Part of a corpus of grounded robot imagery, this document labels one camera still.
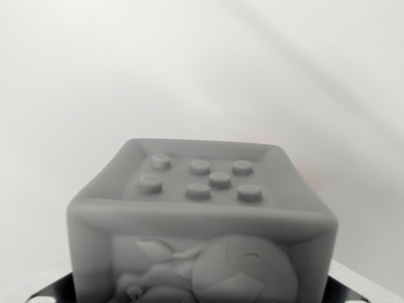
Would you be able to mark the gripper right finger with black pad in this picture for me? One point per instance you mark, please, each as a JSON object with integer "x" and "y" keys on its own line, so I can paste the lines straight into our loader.
{"x": 345, "y": 290}

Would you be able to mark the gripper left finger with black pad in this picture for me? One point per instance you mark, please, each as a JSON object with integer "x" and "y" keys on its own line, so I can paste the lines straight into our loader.
{"x": 53, "y": 288}

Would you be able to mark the grey embossed rubber cube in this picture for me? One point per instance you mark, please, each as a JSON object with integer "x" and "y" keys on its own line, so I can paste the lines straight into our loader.
{"x": 202, "y": 221}

